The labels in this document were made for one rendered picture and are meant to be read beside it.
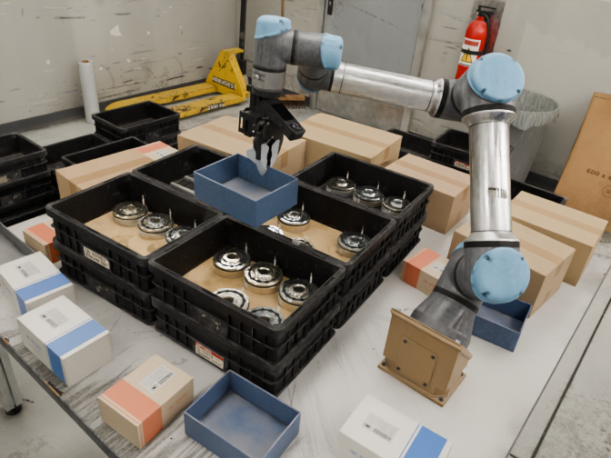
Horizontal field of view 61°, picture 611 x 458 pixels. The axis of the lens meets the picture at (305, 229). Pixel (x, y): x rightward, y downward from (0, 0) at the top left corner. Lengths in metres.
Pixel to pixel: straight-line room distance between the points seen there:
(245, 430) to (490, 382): 0.63
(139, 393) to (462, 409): 0.75
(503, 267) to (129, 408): 0.82
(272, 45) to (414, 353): 0.77
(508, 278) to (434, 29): 3.45
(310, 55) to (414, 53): 3.35
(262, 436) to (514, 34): 3.52
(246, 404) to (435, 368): 0.45
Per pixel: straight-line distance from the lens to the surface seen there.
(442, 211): 1.95
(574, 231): 1.91
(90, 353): 1.35
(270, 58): 1.19
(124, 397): 1.22
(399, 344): 1.31
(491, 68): 1.22
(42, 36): 4.60
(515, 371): 1.52
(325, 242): 1.57
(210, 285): 1.38
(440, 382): 1.31
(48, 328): 1.39
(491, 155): 1.19
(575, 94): 4.14
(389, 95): 1.32
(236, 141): 2.03
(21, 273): 1.59
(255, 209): 1.14
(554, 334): 1.69
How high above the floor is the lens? 1.69
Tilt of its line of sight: 32 degrees down
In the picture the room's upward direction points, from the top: 6 degrees clockwise
